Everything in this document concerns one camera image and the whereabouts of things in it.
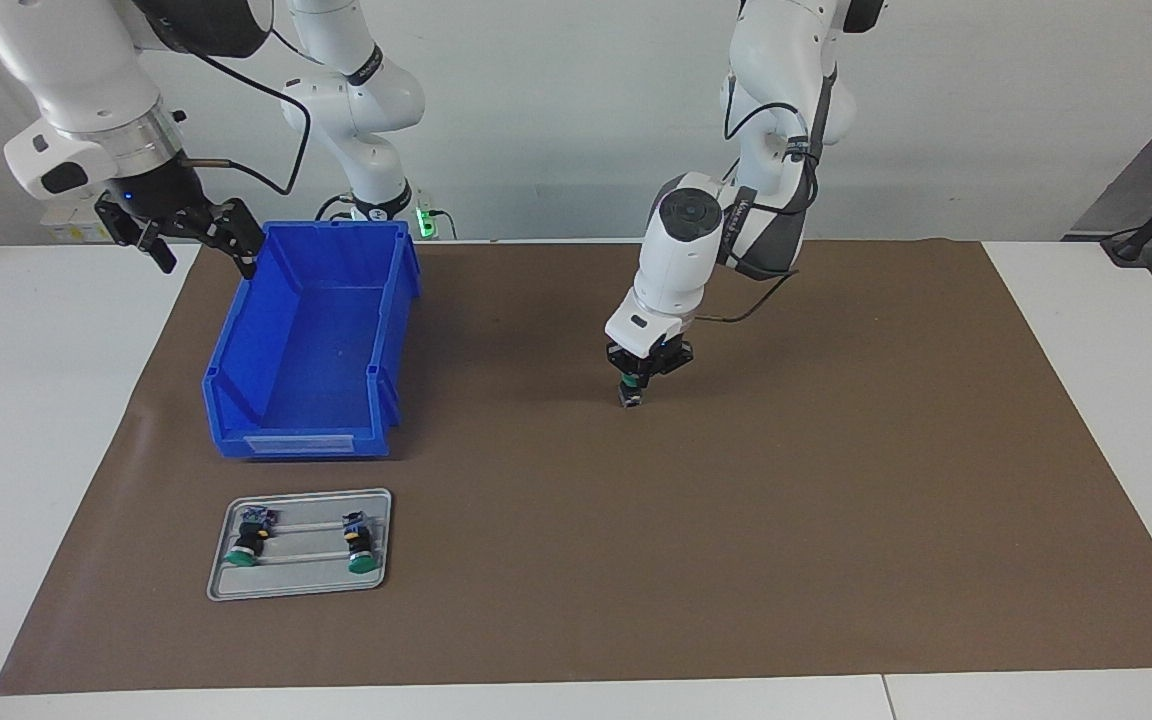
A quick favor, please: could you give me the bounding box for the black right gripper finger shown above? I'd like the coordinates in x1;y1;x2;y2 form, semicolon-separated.
201;200;267;279
96;200;177;273

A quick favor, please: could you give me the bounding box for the white cardboard box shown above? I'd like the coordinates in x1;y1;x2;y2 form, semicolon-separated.
41;195;112;244

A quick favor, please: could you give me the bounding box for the blue plastic storage bin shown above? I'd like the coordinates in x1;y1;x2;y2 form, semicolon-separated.
201;220;424;461

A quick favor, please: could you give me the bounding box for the brown table mat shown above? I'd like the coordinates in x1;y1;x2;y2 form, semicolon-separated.
0;238;1152;696

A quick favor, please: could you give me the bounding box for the silver metal tray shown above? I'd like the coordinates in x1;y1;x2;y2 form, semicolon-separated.
207;488;393;602

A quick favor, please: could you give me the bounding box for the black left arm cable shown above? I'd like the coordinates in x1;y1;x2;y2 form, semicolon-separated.
691;60;829;327

